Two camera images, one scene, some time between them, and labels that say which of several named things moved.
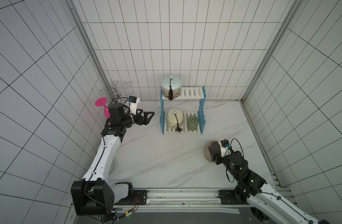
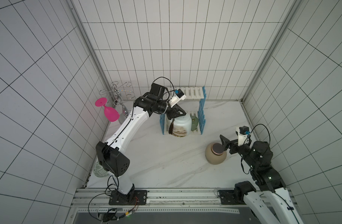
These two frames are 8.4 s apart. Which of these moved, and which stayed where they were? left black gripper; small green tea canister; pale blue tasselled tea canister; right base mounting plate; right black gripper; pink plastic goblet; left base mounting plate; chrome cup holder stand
Moved: right black gripper; pale blue tasselled tea canister; left black gripper
Stayed: right base mounting plate; left base mounting plate; pink plastic goblet; chrome cup holder stand; small green tea canister
